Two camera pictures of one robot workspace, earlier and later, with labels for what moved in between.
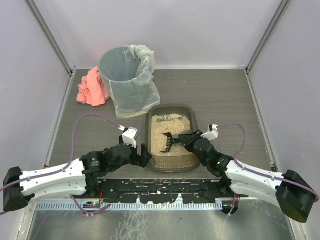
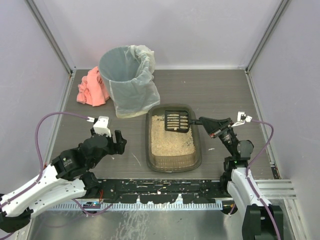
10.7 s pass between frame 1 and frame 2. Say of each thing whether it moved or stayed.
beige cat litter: stayed
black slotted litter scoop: moved
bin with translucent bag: stayed
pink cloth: stayed
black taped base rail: stayed
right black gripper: moved
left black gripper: moved
